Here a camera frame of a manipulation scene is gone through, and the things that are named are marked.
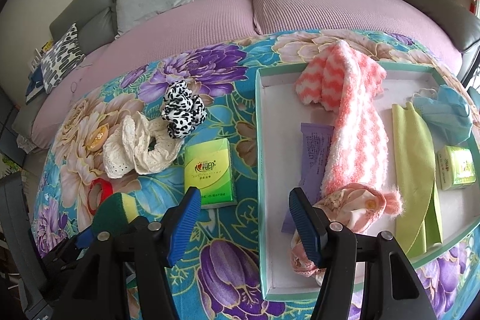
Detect green tissue pack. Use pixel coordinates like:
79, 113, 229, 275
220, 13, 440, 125
184, 138, 237, 209
435, 145, 477, 191

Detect orange hair clip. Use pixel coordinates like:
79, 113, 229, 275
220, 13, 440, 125
85, 125, 109, 153

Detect light green cloth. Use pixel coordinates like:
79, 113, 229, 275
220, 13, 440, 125
392, 102, 443, 259

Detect black white patterned cushion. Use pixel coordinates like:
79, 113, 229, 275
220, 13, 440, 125
40, 23, 85, 94

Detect teal white shallow tray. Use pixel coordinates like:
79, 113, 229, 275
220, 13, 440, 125
255, 62, 479, 301

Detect red hair ring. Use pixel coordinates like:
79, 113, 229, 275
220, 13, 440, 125
86, 176, 116, 218

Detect blue face mask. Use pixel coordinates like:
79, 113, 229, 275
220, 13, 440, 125
411, 85, 473, 145

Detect yellow green sponge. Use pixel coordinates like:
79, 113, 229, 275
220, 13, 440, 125
91, 193, 139, 237

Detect pink floral scrunchie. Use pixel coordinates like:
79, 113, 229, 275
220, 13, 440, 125
289, 183, 387, 285

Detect floral blanket table cover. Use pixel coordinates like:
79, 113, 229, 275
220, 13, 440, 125
31, 28, 480, 320

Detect cream lace scrunchie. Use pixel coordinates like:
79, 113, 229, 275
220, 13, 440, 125
103, 112, 184, 179

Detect books beside sofa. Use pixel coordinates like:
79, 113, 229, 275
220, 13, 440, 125
25, 40, 54, 105

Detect grey sofa with pink cover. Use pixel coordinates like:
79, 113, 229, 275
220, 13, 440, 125
11, 0, 479, 149

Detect green tissue pack front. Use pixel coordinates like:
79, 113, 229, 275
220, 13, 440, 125
435, 145, 477, 191

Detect pink white zigzag towel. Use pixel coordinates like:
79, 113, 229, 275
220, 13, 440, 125
295, 40, 403, 216

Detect leopard print scrunchie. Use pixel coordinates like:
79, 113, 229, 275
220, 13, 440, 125
160, 81, 207, 139

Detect purple wipes packet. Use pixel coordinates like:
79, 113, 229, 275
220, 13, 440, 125
280, 122, 335, 235

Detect red hanging decoration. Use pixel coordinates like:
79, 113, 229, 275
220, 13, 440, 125
469, 0, 480, 18

